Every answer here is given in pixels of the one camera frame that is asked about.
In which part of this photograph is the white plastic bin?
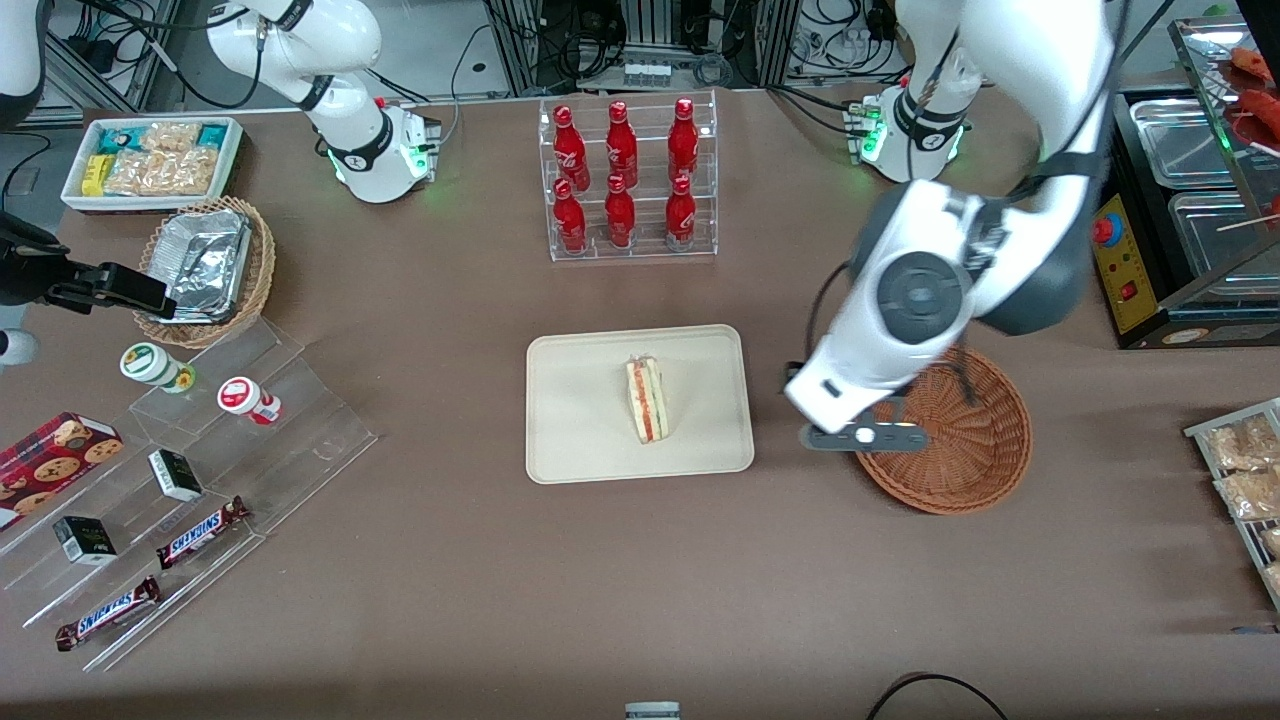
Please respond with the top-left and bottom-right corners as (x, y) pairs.
(60, 116), (245, 215)

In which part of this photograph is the aluminium foil tray stack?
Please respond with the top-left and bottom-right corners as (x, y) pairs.
(140, 208), (254, 324)

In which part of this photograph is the green lidded yogurt cup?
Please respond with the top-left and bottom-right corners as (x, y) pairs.
(120, 342), (197, 395)

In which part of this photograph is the red cola bottle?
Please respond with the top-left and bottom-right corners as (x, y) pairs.
(605, 100), (640, 189)
(664, 175), (698, 252)
(667, 97), (700, 185)
(603, 174), (637, 250)
(553, 178), (589, 255)
(553, 104), (591, 193)

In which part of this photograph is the black looped cable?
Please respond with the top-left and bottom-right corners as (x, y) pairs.
(865, 672), (1011, 720)

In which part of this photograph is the grey wire rack tray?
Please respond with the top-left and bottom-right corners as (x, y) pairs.
(1185, 398), (1280, 612)

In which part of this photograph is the triangular sandwich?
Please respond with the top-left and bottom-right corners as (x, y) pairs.
(626, 355), (670, 445)

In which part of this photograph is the stainless steel pan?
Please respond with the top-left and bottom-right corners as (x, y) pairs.
(1167, 190), (1280, 302)
(1128, 97), (1257, 192)

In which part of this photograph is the black food warmer cabinet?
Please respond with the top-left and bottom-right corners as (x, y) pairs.
(1088, 15), (1280, 351)

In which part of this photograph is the beige plastic tray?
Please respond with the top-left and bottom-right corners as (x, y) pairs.
(526, 324), (756, 486)

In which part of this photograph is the metal equipment rack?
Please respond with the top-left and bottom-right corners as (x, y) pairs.
(480, 0), (801, 97)

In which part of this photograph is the light tan wicker basket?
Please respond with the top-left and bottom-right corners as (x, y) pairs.
(133, 196), (277, 349)

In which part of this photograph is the aluminium profile frame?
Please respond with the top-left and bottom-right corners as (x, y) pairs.
(40, 0), (187, 117)

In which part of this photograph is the clear bag of crackers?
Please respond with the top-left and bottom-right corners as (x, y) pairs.
(104, 150), (167, 198)
(140, 121), (204, 154)
(160, 147), (222, 196)

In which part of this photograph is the clear acrylic bottle rack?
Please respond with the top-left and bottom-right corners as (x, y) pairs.
(538, 90), (719, 263)

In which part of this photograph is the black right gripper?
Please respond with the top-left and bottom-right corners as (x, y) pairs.
(0, 210), (178, 322)

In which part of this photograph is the red lidded yogurt cup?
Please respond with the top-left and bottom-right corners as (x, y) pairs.
(217, 376), (283, 427)

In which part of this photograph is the brown wicker basket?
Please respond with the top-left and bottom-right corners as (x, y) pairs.
(853, 345), (1033, 516)

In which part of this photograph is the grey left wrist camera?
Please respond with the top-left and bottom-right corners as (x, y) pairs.
(799, 421), (932, 454)

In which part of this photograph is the clear acrylic stepped display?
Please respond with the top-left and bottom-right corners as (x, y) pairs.
(0, 318), (379, 673)

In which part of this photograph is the small black carton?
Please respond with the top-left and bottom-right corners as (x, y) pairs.
(52, 516), (119, 567)
(148, 449), (205, 503)

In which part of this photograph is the red tartan cookie box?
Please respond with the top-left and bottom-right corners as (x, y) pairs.
(0, 412), (125, 533)

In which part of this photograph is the Snickers chocolate bar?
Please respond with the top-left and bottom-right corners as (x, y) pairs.
(155, 496), (251, 572)
(55, 576), (163, 653)

